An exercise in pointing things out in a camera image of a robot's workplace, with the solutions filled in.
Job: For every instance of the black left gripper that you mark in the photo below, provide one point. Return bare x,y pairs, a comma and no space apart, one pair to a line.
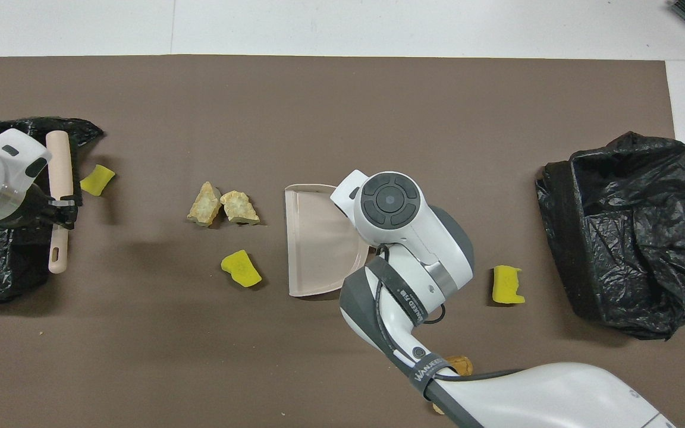
27,208

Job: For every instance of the yellow sponge piece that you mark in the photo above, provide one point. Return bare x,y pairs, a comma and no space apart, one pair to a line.
241,268
97,180
506,285

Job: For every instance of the beige hand brush black bristles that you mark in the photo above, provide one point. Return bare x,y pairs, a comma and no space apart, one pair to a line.
59,160

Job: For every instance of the beige foam chunk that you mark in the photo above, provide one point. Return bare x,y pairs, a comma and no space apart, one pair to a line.
238,207
204,205

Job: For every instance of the beige plastic dustpan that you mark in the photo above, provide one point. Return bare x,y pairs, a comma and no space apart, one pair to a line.
319,249

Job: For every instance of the pale cream foam chunk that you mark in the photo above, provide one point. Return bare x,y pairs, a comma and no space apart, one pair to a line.
437,409

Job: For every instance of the orange brown foam chunk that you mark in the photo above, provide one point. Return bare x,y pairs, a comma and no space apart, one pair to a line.
462,364

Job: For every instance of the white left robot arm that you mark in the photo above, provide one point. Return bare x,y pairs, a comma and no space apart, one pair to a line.
3,160

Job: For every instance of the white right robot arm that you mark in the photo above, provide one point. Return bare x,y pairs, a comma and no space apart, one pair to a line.
414,238

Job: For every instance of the open black bag lined bin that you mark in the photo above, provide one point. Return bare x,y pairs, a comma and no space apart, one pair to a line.
634,267

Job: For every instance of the brown table mat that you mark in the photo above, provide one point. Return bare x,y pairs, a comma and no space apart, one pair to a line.
342,95

